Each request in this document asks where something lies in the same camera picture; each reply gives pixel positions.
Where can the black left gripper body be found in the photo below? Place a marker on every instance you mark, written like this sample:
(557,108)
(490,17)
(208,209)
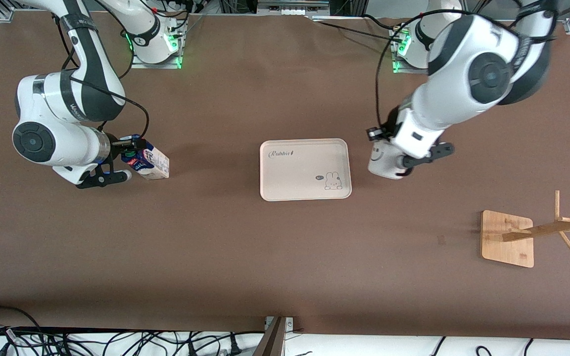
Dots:
(390,125)

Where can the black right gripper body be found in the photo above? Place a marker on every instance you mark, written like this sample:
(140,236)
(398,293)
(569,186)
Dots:
(115,147)

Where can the blue milk carton green cap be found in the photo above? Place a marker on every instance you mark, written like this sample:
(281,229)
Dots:
(156,165)

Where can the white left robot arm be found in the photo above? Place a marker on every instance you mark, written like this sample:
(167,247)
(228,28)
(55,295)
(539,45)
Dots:
(463,84)

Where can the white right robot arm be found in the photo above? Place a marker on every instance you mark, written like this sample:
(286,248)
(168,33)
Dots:
(42,143)

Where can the cream rabbit print tray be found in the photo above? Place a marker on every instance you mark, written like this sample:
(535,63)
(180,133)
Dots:
(295,173)

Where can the brown paper table cover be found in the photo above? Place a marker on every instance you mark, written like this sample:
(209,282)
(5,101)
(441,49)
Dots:
(215,247)

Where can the wooden mug stand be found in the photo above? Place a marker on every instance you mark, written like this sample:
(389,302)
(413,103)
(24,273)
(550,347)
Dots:
(507,247)

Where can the black power plug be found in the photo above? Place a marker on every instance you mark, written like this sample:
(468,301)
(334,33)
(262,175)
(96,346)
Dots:
(235,348)

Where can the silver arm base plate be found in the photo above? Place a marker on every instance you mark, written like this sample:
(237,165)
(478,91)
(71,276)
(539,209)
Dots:
(397,66)
(141,65)

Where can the aluminium frame rail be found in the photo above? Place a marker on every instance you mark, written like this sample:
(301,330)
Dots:
(292,6)

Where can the silver pole bracket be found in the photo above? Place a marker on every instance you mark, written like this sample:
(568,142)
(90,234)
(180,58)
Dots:
(290,324)

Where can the dark metal camera pole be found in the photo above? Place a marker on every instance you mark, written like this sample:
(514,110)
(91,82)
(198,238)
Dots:
(272,341)

